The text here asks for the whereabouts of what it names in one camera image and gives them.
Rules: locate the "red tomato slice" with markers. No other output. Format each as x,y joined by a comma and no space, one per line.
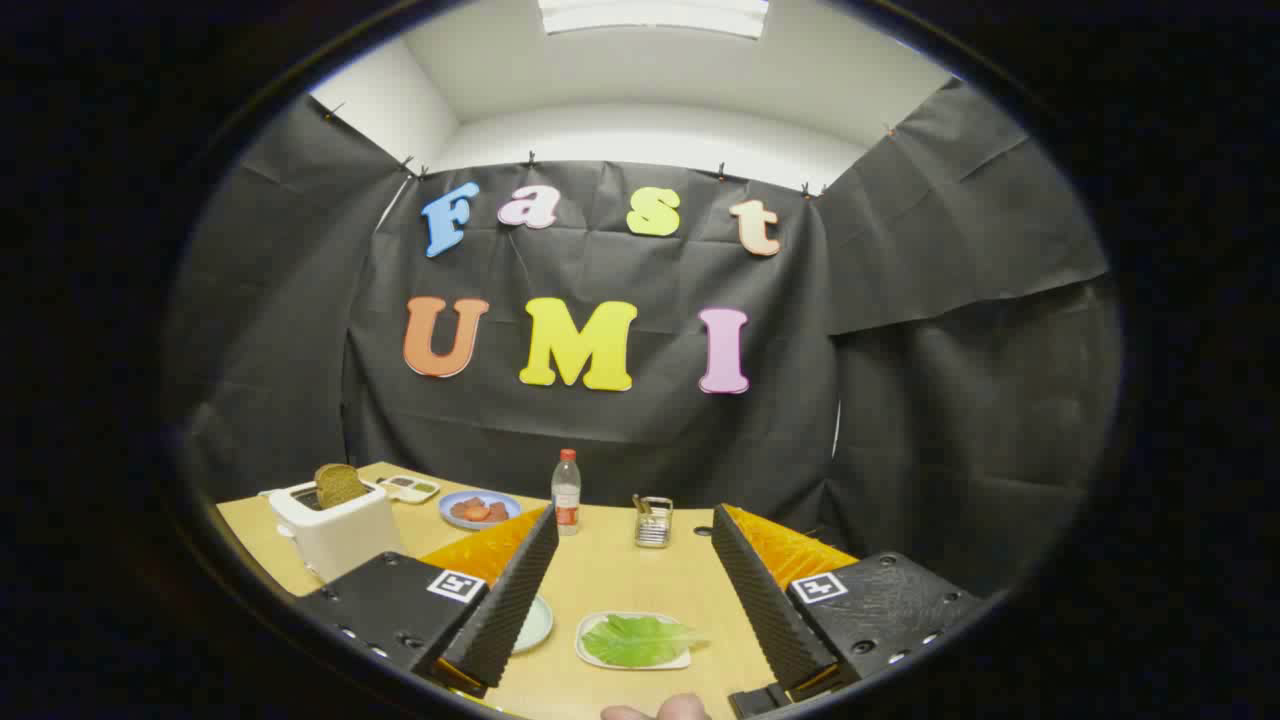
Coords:
477,513

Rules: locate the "white divided condiment tray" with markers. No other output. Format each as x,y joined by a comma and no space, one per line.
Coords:
408,489

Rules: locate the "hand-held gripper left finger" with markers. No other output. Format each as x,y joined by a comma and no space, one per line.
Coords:
505,610

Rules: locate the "ceiling light panel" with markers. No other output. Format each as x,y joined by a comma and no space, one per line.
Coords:
650,15

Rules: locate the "wooden chopsticks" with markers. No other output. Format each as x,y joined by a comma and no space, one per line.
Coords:
641,504

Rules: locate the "blue round plate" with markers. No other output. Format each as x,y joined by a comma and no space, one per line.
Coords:
455,517

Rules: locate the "brown toasted bread slice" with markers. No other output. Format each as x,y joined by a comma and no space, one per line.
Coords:
340,485

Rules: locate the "green lettuce leaf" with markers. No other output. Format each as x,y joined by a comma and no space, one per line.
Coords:
635,640

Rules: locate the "clear bottle with red label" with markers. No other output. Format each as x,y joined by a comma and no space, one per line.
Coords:
566,495

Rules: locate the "white rectangular plate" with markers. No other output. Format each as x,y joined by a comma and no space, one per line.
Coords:
585,632

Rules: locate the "light green round plate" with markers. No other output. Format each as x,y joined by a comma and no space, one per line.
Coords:
537,625

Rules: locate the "black backdrop cloth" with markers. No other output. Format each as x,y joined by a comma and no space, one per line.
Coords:
600,430

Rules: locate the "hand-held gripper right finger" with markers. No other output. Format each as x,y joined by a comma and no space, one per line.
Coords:
765,605

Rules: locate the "white toaster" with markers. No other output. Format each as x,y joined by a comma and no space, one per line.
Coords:
340,535

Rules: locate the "brown meat slice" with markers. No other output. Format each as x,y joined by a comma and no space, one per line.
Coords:
498,511
462,505

